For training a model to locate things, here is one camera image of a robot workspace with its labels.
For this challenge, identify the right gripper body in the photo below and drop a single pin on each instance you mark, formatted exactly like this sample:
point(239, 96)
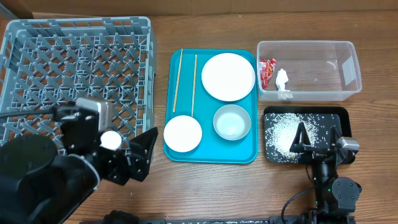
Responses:
point(313, 155)

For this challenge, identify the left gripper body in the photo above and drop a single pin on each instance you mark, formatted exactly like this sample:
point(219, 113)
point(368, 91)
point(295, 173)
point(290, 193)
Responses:
point(110, 163)

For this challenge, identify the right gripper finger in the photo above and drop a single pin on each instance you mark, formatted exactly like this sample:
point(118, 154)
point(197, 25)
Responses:
point(335, 134)
point(301, 142)

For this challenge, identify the white paper cup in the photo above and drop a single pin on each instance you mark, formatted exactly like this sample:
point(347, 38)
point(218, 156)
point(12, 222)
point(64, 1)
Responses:
point(111, 140)

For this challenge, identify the rice grains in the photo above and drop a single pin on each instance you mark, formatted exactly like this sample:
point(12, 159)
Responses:
point(280, 130)

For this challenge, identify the pink-white bowl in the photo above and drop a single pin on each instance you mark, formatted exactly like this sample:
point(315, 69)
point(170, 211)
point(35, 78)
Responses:
point(182, 133)

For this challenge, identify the white tissue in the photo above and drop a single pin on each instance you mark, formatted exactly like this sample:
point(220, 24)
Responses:
point(280, 83)

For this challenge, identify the grey metal bowl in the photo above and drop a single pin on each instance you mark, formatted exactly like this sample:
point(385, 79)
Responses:
point(232, 122)

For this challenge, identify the red snack wrapper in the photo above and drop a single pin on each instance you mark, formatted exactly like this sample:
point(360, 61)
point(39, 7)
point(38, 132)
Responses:
point(267, 67)

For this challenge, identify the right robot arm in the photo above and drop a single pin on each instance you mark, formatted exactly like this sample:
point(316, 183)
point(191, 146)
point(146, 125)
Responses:
point(335, 196)

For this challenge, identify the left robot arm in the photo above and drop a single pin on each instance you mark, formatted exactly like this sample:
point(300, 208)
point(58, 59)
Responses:
point(38, 185)

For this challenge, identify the black waste tray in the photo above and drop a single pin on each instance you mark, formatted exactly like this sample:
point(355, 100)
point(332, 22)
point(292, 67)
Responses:
point(344, 125)

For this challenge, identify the clear plastic bin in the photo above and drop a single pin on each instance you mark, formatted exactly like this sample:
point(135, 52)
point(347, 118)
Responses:
point(318, 70)

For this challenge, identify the teal serving tray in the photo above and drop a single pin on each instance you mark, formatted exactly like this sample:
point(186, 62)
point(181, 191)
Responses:
point(212, 148)

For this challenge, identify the large white plate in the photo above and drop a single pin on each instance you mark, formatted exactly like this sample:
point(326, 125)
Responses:
point(228, 77)

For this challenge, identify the left wooden chopstick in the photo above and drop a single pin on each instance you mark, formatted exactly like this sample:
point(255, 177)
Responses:
point(178, 80)

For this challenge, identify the wooden chopstick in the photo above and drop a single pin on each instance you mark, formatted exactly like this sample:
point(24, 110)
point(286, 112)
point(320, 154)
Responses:
point(178, 80)
point(194, 85)

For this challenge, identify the right wooden chopstick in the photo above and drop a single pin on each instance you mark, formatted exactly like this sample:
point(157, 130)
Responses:
point(194, 85)

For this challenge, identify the grey plastic dish rack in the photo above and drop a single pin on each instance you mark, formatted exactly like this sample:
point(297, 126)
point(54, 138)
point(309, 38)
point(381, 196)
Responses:
point(49, 62)

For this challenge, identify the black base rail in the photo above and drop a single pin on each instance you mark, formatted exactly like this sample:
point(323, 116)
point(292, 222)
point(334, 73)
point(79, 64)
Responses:
point(123, 217)

